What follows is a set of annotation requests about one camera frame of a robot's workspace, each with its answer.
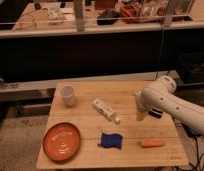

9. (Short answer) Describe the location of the black bag on bench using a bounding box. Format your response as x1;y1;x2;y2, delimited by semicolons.
97;10;119;25

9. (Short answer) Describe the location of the white bottle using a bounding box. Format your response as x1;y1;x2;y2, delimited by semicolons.
92;98;121;124

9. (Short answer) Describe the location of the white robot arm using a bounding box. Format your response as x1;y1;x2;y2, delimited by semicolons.
134;76;204;136

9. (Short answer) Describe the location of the wooden background workbench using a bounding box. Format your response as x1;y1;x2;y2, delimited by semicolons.
0;0;204;38

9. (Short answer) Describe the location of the white plastic cup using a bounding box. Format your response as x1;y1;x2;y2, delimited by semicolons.
60;86;75;107

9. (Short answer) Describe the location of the blue cloth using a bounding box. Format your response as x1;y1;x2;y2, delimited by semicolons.
98;133;123;149

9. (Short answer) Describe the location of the orange plate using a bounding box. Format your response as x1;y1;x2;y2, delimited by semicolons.
43;122;81;162

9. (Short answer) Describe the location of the orange carrot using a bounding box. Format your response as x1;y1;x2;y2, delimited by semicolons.
139;140;165;148

